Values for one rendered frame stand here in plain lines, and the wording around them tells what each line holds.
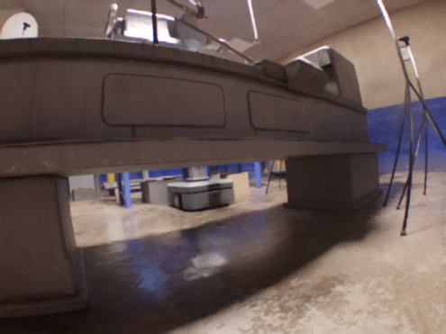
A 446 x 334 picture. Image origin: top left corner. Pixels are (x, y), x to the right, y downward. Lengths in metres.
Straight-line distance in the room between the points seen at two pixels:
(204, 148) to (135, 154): 0.20
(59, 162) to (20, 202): 0.21
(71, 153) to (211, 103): 0.55
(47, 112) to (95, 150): 0.26
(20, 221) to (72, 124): 0.32
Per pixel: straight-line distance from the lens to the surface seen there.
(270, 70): 1.14
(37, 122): 0.75
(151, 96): 0.79
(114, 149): 0.56
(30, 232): 0.71
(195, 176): 2.36
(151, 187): 2.94
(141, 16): 1.18
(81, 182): 7.58
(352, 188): 1.71
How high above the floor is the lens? 0.37
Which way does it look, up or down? level
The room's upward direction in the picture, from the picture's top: 5 degrees counter-clockwise
